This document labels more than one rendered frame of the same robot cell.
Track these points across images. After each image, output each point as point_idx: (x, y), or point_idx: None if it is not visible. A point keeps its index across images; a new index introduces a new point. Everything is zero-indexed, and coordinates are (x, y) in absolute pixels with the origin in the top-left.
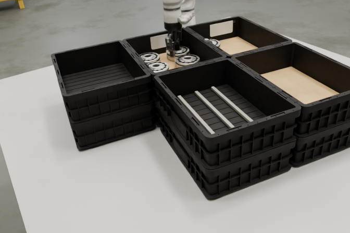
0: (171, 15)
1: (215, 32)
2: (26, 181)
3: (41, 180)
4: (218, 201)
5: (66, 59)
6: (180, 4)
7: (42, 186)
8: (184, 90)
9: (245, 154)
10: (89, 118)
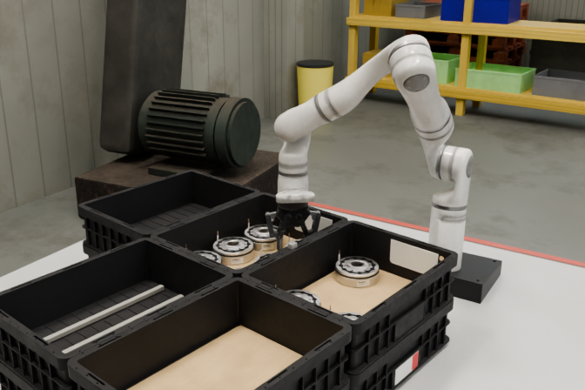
0: (279, 181)
1: (400, 258)
2: (29, 272)
3: (32, 279)
4: None
5: (200, 184)
6: (440, 191)
7: (21, 283)
8: (173, 283)
9: (21, 370)
10: (94, 247)
